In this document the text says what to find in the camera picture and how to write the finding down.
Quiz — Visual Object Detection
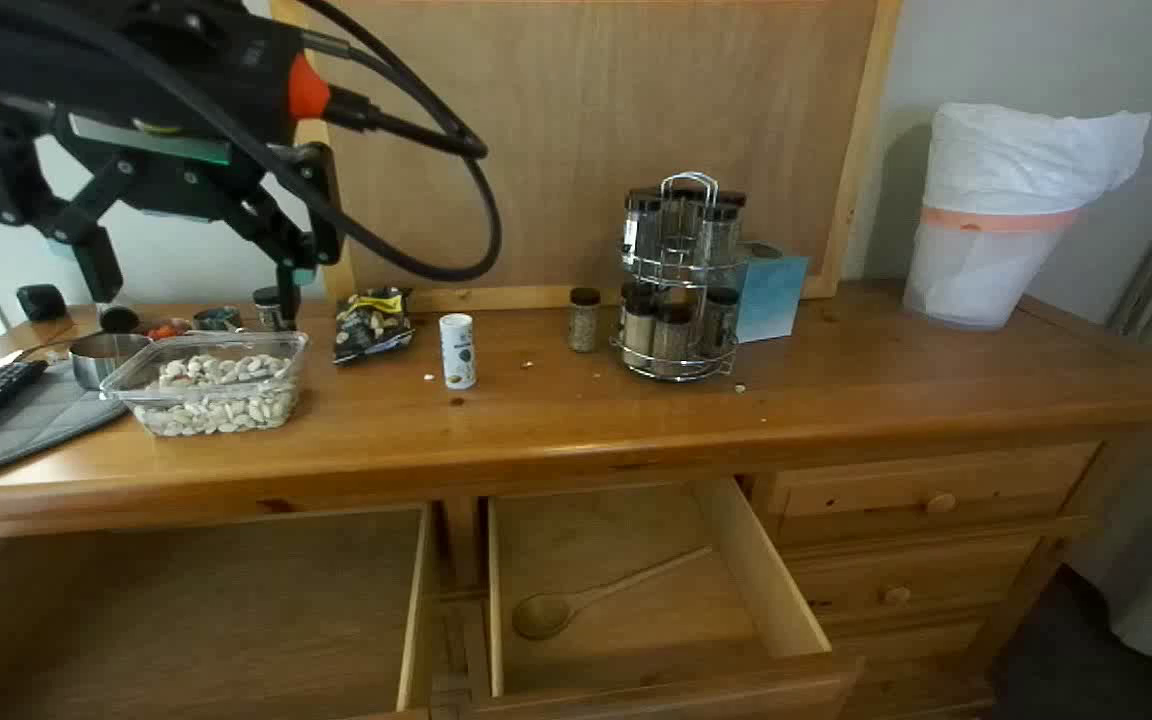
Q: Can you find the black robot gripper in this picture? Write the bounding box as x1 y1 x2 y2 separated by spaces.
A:
0 0 340 328

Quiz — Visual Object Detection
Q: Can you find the small spice jar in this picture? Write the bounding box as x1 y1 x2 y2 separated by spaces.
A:
569 287 601 354

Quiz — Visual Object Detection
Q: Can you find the rotating spice rack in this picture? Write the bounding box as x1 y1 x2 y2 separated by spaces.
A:
617 168 745 386

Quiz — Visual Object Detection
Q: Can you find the wooden spoon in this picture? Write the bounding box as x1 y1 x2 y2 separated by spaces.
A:
510 547 705 640

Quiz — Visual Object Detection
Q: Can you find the clear container of beans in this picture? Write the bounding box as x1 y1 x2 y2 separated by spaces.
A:
100 332 306 442

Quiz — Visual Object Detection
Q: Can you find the open drawer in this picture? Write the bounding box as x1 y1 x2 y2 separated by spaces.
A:
0 509 430 720
468 481 862 720

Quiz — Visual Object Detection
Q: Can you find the grey cloth mat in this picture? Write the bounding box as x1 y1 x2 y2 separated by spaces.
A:
0 372 123 470

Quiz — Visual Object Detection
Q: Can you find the light blue box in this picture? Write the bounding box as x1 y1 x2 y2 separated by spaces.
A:
736 245 809 345

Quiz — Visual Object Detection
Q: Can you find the wooden back board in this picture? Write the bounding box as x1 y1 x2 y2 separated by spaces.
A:
336 0 898 310

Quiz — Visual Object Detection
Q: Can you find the white lined trash bin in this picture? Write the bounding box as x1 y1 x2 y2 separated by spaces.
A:
904 106 1152 328

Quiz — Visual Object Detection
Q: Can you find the wooden dresser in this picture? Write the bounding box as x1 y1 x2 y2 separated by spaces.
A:
0 287 1152 720

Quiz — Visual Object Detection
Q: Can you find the open left drawer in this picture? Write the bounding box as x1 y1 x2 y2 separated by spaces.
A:
0 509 430 720

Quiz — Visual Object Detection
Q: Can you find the closed wooden drawer top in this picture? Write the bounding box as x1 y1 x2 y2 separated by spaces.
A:
750 443 1094 520

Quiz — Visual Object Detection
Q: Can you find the closed wooden drawer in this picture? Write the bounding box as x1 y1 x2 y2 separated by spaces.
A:
750 443 1094 520
786 535 1035 625

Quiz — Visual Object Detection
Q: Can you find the black snack packet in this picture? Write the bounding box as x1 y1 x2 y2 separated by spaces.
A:
330 287 415 366

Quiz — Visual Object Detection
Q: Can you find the white salt bottle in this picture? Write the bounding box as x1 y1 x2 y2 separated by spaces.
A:
439 313 476 391

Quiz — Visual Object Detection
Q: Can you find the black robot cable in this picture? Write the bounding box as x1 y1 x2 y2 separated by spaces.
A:
13 0 502 287

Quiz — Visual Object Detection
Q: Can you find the open right drawer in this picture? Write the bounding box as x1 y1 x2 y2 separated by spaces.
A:
468 481 862 720

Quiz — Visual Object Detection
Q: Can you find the small metal bowl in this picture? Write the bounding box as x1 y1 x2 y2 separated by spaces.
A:
68 332 143 391

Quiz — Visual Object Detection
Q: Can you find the closed wooden drawer middle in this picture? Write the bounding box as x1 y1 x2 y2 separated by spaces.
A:
786 535 1035 625

